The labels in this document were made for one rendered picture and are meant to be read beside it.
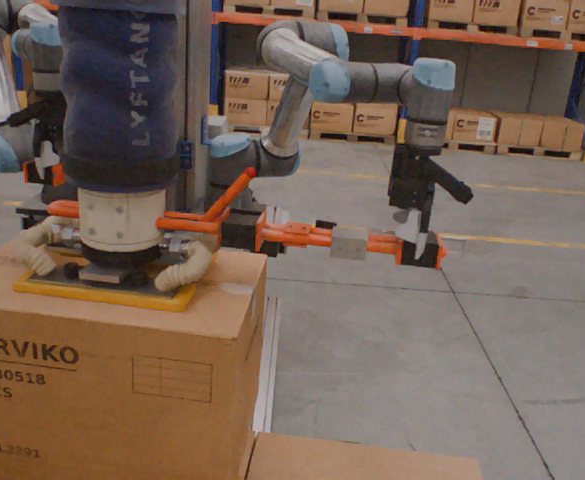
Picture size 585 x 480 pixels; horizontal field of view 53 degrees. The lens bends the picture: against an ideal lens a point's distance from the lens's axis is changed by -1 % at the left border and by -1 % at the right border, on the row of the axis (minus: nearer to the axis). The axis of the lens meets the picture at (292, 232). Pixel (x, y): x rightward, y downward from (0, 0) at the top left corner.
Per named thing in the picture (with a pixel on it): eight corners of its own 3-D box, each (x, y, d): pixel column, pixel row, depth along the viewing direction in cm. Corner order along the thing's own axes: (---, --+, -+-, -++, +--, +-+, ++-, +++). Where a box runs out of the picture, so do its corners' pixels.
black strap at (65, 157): (39, 178, 107) (38, 156, 106) (93, 152, 129) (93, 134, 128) (158, 190, 105) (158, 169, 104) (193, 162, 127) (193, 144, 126)
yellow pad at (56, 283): (11, 292, 112) (9, 268, 111) (38, 271, 122) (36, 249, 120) (182, 314, 110) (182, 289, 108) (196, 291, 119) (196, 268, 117)
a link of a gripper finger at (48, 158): (55, 179, 140) (58, 141, 140) (31, 177, 140) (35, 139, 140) (61, 180, 143) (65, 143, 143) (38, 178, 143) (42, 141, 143)
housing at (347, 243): (329, 258, 115) (331, 236, 113) (331, 245, 121) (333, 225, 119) (365, 262, 114) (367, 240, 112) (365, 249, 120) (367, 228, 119)
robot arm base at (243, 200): (207, 202, 186) (208, 171, 183) (254, 205, 186) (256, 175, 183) (199, 217, 172) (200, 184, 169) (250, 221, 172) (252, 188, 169)
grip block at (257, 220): (215, 248, 115) (216, 219, 113) (226, 231, 124) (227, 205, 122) (258, 253, 114) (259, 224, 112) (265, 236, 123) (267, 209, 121)
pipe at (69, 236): (15, 270, 113) (13, 243, 111) (74, 229, 136) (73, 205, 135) (185, 292, 110) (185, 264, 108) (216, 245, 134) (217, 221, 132)
